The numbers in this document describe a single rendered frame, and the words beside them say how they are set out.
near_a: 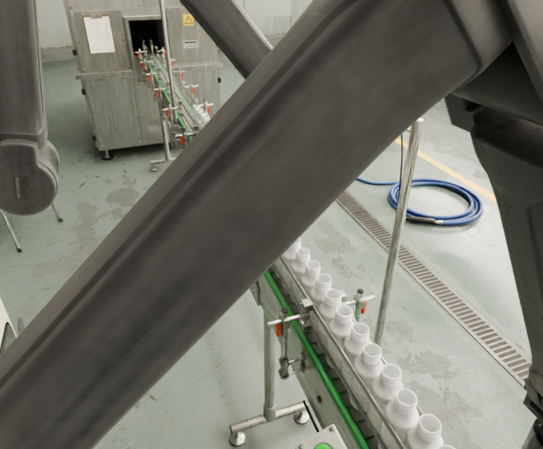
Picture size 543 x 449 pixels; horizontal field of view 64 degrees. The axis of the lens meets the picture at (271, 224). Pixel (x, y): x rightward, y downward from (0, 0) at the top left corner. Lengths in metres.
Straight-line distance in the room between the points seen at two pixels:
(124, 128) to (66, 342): 4.58
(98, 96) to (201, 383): 3.13
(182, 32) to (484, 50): 4.46
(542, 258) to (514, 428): 2.16
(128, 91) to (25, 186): 4.05
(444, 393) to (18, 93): 2.22
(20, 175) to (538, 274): 0.55
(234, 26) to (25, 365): 0.49
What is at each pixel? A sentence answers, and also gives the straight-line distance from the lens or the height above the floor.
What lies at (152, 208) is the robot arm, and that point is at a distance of 0.18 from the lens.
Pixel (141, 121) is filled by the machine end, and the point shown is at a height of 0.38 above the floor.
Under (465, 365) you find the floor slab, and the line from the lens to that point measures 2.60.
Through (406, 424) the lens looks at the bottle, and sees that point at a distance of 0.88.
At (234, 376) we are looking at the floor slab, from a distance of 2.36.
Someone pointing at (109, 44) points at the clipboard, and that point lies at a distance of 4.55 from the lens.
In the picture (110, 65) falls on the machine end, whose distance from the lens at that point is 4.59.
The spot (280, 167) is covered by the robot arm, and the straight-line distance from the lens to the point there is 0.16.
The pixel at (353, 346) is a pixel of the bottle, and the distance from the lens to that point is 0.97.
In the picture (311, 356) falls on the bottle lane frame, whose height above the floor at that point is 0.99.
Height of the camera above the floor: 1.83
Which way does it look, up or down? 32 degrees down
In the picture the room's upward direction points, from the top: straight up
